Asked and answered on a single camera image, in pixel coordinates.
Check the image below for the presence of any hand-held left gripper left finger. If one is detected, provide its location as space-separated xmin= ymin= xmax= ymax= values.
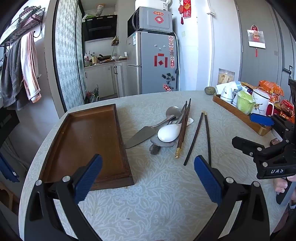
xmin=23 ymin=153 xmax=103 ymax=241

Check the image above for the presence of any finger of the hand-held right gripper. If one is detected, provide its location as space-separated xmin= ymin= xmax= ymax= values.
xmin=250 ymin=113 xmax=289 ymax=139
xmin=232 ymin=136 xmax=290 ymax=163

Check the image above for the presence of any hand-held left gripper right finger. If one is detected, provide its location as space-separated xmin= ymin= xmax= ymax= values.
xmin=194 ymin=155 xmax=271 ymax=241

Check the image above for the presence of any dark brown wooden tray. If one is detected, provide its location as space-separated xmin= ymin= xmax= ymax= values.
xmin=40 ymin=103 xmax=135 ymax=192

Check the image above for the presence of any brown wooden chopstick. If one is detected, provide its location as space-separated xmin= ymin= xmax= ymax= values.
xmin=178 ymin=98 xmax=192 ymax=150
xmin=175 ymin=100 xmax=190 ymax=159

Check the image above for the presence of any white ceramic spoon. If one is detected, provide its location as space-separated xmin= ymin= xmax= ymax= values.
xmin=157 ymin=118 xmax=194 ymax=142

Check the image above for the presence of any metal spoon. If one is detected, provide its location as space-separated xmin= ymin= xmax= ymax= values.
xmin=150 ymin=138 xmax=174 ymax=149
xmin=165 ymin=106 xmax=182 ymax=119

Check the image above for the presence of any serrated metal cake server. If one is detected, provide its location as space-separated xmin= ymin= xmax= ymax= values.
xmin=124 ymin=115 xmax=177 ymax=149

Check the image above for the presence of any person's right hand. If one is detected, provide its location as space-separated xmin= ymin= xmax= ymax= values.
xmin=273 ymin=178 xmax=289 ymax=194

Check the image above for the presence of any white lidded enamel mug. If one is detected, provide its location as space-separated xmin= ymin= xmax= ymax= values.
xmin=251 ymin=88 xmax=274 ymax=116

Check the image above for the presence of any green cup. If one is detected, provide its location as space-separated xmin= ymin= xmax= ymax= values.
xmin=236 ymin=91 xmax=256 ymax=115

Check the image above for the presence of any red snack packet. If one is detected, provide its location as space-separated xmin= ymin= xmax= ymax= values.
xmin=280 ymin=99 xmax=295 ymax=118

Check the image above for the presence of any orange snack bag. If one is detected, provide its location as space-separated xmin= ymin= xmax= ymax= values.
xmin=258 ymin=80 xmax=284 ymax=102

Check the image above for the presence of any light wooden cup tray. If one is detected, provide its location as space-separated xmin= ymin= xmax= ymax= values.
xmin=213 ymin=94 xmax=272 ymax=136

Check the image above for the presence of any white paper packet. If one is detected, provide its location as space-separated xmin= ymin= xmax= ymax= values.
xmin=216 ymin=81 xmax=248 ymax=93

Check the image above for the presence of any white cup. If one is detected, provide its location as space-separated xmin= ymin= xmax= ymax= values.
xmin=220 ymin=87 xmax=234 ymax=103

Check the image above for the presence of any pale green patterned tablecloth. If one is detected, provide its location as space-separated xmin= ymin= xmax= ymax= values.
xmin=18 ymin=90 xmax=289 ymax=241

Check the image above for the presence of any grey door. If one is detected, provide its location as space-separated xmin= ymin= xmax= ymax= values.
xmin=233 ymin=0 xmax=296 ymax=88

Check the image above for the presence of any clear snack jar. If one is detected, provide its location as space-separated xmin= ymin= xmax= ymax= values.
xmin=217 ymin=69 xmax=235 ymax=86

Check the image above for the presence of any blue cloth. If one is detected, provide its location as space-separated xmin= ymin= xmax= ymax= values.
xmin=0 ymin=152 xmax=20 ymax=183

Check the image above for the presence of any bundle of plastic bags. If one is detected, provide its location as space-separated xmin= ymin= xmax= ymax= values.
xmin=84 ymin=85 xmax=100 ymax=103

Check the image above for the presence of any white kitchen cabinet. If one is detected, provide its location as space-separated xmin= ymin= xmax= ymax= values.
xmin=83 ymin=61 xmax=127 ymax=99

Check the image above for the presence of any patterned glass sliding door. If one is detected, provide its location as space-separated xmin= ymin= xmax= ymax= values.
xmin=52 ymin=0 xmax=86 ymax=112

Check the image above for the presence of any silver refrigerator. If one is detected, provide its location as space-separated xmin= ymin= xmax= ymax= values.
xmin=126 ymin=31 xmax=179 ymax=96

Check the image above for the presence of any grey towel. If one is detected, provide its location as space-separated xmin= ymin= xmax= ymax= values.
xmin=0 ymin=39 xmax=29 ymax=110

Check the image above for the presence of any red hanging ornament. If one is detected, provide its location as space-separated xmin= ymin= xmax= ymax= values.
xmin=178 ymin=0 xmax=192 ymax=25

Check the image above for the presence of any silver microwave oven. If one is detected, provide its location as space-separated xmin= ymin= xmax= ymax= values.
xmin=127 ymin=6 xmax=173 ymax=39

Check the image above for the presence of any black range hood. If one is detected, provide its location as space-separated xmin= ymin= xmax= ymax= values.
xmin=81 ymin=14 xmax=118 ymax=42

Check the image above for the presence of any white and red wall calendar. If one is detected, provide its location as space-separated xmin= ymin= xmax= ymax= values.
xmin=247 ymin=25 xmax=266 ymax=57

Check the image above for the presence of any black wire wall rack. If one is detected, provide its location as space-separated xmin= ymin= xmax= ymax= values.
xmin=0 ymin=6 xmax=45 ymax=47

